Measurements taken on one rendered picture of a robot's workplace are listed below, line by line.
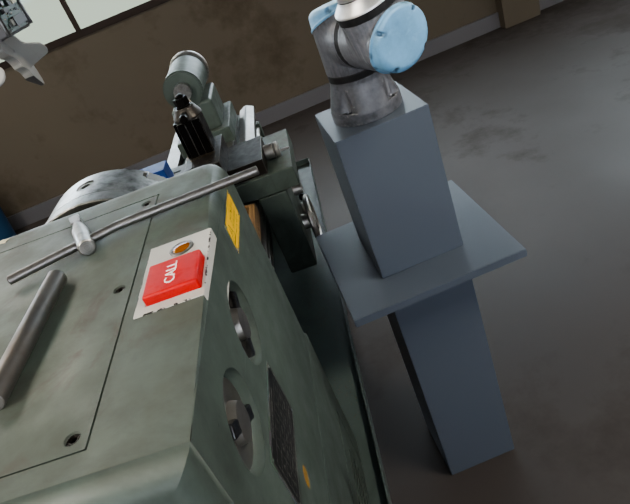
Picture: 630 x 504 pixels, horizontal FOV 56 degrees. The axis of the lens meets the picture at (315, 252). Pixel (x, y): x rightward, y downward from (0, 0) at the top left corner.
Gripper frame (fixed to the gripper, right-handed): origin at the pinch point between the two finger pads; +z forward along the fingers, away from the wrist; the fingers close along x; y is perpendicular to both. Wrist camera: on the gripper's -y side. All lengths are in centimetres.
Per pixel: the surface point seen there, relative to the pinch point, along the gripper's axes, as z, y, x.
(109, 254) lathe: 16.2, 13.8, -20.4
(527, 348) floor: 143, 66, 74
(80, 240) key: 14.0, 10.4, -18.9
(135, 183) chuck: 20.4, 4.1, 10.6
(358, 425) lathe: 88, 23, 8
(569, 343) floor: 143, 79, 73
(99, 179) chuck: 18.2, -2.4, 11.8
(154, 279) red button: 15.0, 24.1, -30.8
